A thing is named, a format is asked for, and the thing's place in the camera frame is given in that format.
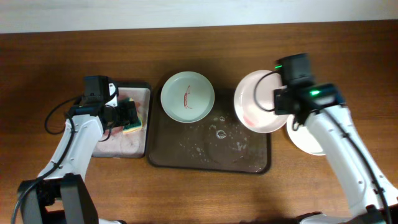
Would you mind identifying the green and yellow sponge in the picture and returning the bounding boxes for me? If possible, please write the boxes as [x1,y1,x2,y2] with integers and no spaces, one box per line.
[119,98,143,134]

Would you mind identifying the pink plate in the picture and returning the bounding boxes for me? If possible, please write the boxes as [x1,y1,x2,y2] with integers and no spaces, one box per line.
[234,70,288,133]

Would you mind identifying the cream white plate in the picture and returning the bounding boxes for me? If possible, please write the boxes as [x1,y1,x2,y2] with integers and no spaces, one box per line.
[286,115,325,156]

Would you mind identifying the pale green plate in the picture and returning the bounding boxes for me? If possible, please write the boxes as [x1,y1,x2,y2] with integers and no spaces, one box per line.
[160,71,215,123]

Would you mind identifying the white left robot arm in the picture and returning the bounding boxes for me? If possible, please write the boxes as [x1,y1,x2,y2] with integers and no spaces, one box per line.
[11,76,140,223]

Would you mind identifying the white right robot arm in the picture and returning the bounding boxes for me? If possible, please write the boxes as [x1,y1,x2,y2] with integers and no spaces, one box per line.
[274,54,397,223]

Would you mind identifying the black tray with soapy water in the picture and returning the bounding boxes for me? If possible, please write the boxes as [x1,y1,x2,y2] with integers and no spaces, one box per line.
[93,83,152,158]

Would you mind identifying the dark brown serving tray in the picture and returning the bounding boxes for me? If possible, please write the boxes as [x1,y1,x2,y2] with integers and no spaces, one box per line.
[146,89,272,174]

